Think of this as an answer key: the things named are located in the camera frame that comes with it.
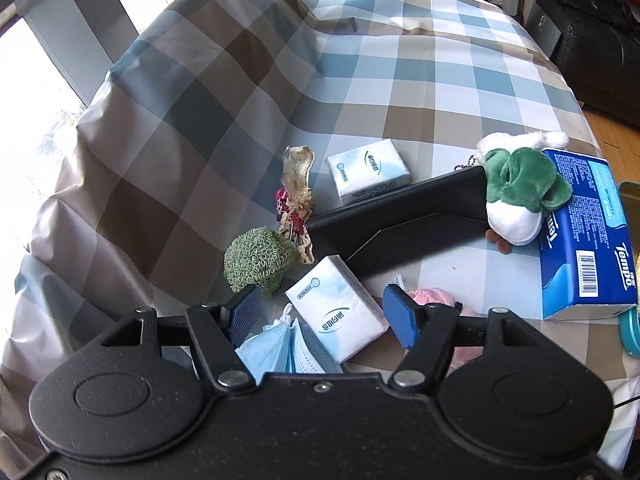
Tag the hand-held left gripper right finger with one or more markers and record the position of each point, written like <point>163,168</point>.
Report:
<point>402,317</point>

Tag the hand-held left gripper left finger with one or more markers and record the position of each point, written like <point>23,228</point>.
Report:
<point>245,312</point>

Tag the small white tissue pack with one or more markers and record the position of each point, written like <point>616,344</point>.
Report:
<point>335,305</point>
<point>367,170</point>

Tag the green and white plush toy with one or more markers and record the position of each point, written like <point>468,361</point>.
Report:
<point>520,180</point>

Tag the teal and gold tin tray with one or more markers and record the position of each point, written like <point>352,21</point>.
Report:
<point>631,200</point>

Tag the pink plush item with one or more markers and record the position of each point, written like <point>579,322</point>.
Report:
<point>435,297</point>

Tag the light blue face mask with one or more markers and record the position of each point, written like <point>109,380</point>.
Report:
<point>265,352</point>

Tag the green crochet ball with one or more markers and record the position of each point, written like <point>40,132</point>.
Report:
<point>255,260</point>

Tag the grey face mask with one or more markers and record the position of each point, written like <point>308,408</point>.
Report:
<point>315,355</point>

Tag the black tray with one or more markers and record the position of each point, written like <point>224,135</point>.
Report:
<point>410,230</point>

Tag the large blue tissue pack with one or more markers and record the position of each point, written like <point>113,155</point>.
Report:
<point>585,240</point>

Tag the checked tablecloth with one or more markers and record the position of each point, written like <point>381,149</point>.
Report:
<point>400,60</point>

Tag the grey leaning panel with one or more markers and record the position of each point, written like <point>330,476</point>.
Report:
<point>542,30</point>

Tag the window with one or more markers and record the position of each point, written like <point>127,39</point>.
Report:
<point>30,60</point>

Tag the black leather sofa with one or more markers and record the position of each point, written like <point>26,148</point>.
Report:
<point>600,50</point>

